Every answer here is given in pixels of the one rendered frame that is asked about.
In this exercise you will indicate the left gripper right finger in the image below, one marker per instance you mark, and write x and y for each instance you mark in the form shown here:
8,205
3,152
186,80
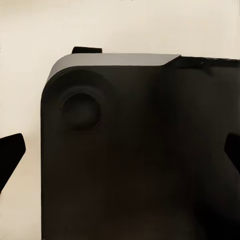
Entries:
232,149

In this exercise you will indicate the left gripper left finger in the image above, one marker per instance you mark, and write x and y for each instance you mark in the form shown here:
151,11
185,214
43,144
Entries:
12,149

